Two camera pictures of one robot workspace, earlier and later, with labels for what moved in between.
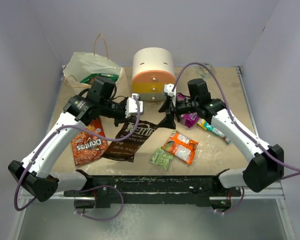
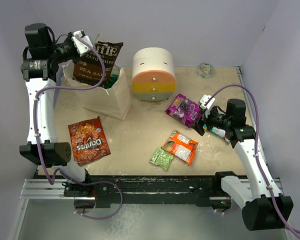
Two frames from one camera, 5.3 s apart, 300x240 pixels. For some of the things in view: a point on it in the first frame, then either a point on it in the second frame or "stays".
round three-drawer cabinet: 152,68 stays
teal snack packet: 211,127 stays
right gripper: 168,122 → 207,120
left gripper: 122,119 → 69,39
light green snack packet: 161,157 stays
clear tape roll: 203,72 stays
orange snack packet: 180,146 stays
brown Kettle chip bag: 124,149 → 88,68
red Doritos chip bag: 87,146 stays
